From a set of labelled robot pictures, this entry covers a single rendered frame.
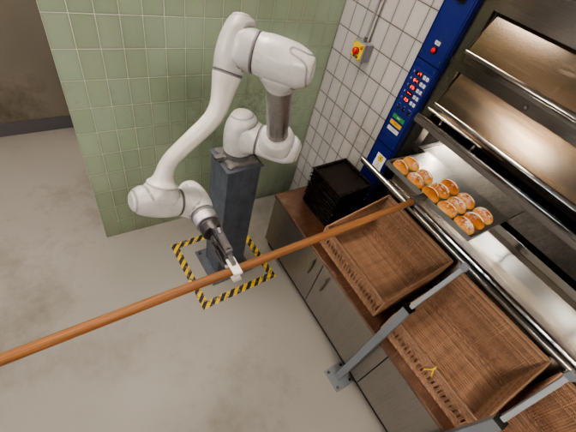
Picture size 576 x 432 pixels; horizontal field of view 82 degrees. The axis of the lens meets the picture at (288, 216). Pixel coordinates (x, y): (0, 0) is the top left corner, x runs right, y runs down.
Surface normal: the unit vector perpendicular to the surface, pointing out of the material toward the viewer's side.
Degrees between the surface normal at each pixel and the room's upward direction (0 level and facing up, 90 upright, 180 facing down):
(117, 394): 0
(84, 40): 90
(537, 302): 70
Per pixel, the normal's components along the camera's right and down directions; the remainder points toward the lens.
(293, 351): 0.22, -0.66
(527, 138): -0.72, 0.01
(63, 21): 0.50, 0.71
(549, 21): -0.84, 0.25
